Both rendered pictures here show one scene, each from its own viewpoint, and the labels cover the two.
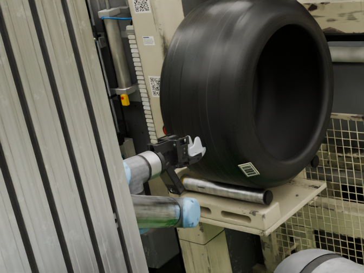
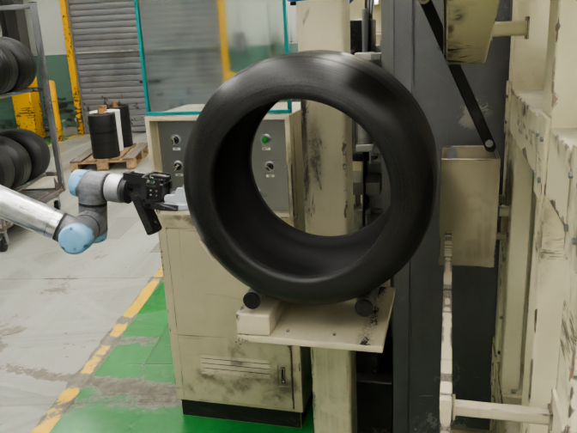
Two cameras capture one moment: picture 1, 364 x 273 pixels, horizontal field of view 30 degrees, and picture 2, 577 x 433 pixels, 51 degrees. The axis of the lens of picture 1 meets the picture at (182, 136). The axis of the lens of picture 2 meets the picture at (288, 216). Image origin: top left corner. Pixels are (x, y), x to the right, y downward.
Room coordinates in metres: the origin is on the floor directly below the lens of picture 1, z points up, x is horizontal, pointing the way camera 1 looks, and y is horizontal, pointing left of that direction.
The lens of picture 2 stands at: (1.29, -1.48, 1.53)
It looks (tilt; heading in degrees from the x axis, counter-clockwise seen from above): 17 degrees down; 61
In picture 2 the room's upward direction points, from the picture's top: 3 degrees counter-clockwise
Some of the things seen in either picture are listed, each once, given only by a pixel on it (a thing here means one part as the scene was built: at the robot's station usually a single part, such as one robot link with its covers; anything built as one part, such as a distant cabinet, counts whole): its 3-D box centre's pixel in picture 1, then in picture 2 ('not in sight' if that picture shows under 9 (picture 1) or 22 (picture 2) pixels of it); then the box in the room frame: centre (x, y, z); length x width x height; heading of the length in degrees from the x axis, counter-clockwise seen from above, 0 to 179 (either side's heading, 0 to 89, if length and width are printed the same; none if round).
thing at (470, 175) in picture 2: not in sight; (467, 204); (2.53, -0.31, 1.05); 0.20 x 0.15 x 0.30; 45
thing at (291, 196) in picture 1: (253, 199); (321, 311); (2.11, -0.20, 0.80); 0.37 x 0.36 x 0.02; 135
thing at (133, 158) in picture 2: not in sight; (110, 133); (3.27, 6.77, 0.38); 1.20 x 0.80 x 0.76; 63
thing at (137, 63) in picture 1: (149, 90); not in sight; (2.31, 0.08, 1.19); 0.05 x 0.04 x 0.48; 135
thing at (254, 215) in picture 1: (226, 207); (272, 295); (2.01, -0.10, 0.84); 0.36 x 0.09 x 0.06; 45
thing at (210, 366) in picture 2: not in sight; (243, 263); (2.28, 0.67, 0.63); 0.56 x 0.41 x 1.27; 135
